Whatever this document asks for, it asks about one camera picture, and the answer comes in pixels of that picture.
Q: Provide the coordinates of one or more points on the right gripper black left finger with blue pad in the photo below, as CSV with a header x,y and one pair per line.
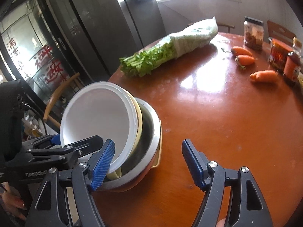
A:
x,y
64,197

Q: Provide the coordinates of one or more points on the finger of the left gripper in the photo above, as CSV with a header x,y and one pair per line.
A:
x,y
43,142
72,151

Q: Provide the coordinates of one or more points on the yellow bowl white inside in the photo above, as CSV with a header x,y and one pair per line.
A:
x,y
118,173

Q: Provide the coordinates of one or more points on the red bowl white inside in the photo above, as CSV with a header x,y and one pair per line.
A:
x,y
102,109

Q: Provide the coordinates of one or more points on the small steel bowl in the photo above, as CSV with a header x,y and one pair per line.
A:
x,y
145,151

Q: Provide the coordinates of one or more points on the orange heart-shaped plate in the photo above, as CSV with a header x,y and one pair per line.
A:
x,y
134,182

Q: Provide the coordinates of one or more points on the yellow shell-shaped plate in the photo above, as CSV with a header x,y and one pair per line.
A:
x,y
158,154

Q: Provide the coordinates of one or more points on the person's left hand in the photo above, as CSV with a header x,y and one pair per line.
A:
x,y
12,202

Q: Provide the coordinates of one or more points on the wooden chair left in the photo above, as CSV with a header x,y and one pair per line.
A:
x,y
56,96

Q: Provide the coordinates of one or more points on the glass door red characters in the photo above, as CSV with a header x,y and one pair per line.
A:
x,y
32,52

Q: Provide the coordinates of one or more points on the bagged green celery bunch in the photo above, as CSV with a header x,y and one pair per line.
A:
x,y
170,47

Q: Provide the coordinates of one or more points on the near carrot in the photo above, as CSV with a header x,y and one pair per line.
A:
x,y
265,76

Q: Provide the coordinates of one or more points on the carrot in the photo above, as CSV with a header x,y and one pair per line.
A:
x,y
265,76
244,60
237,51

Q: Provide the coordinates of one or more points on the dark refrigerator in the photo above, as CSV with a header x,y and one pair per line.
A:
x,y
103,31

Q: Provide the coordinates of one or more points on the middle carrot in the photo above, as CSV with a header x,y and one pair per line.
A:
x,y
244,60

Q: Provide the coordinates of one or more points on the orange label sauce bottle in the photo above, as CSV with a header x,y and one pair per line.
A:
x,y
292,68

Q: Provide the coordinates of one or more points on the far carrot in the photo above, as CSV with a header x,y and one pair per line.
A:
x,y
237,51

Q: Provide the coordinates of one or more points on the red chili sauce jar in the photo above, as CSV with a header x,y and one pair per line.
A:
x,y
278,53

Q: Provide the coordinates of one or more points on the small spice jar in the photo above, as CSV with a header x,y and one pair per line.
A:
x,y
297,45

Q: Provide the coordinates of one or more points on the clear jar black lid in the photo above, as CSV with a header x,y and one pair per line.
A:
x,y
253,33

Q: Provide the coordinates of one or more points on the wooden chair right back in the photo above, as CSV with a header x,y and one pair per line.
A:
x,y
281,33

